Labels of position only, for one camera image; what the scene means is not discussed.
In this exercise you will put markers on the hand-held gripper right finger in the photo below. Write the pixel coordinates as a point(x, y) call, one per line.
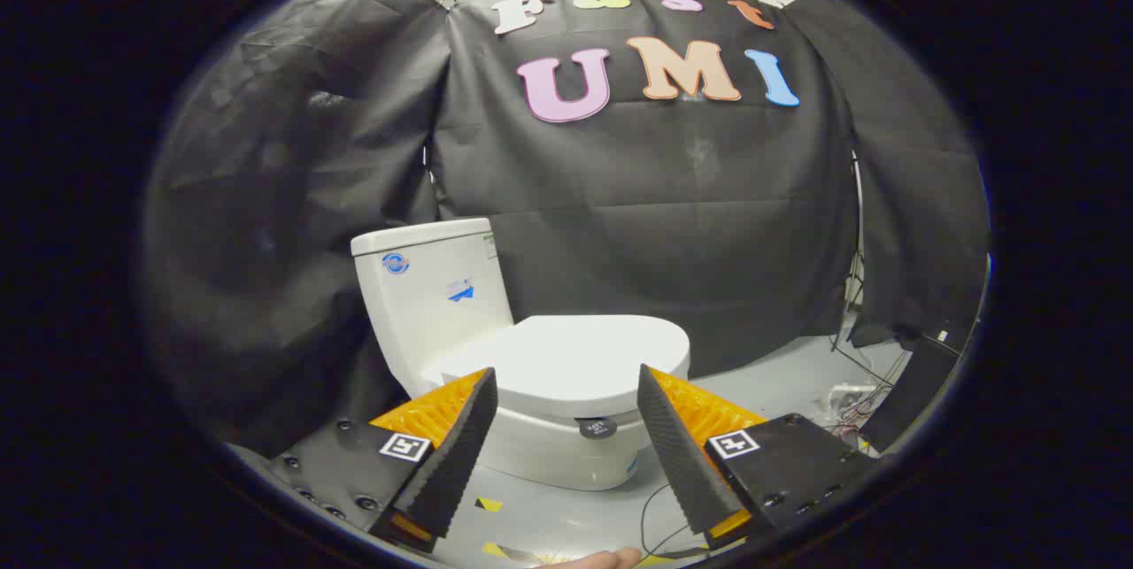
point(677, 454)

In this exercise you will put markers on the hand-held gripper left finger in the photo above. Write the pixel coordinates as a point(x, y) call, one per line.
point(456, 449)

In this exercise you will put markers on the white toilet lid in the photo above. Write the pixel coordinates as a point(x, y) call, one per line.
point(575, 357)

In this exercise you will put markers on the black lid pull tab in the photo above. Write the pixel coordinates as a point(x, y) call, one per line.
point(597, 426)

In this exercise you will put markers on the white ceramic toilet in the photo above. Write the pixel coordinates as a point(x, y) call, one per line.
point(425, 303)

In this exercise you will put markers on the small yellow black tape piece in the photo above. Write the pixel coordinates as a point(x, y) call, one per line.
point(488, 504)

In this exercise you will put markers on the black box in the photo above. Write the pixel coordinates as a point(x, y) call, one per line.
point(912, 388)

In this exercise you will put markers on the black backdrop cloth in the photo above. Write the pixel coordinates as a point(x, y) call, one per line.
point(664, 197)

